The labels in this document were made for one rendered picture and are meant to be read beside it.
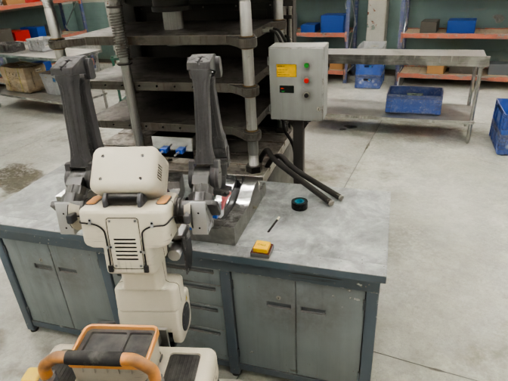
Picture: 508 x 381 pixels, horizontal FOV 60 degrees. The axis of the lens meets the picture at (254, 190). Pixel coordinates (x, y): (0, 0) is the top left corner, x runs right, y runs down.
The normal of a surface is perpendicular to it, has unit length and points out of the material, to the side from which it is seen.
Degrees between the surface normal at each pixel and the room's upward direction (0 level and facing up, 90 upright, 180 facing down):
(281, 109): 90
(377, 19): 90
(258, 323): 90
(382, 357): 0
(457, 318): 0
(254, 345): 90
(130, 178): 48
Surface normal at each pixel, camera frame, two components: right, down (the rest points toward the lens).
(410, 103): -0.35, 0.49
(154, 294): -0.09, 0.33
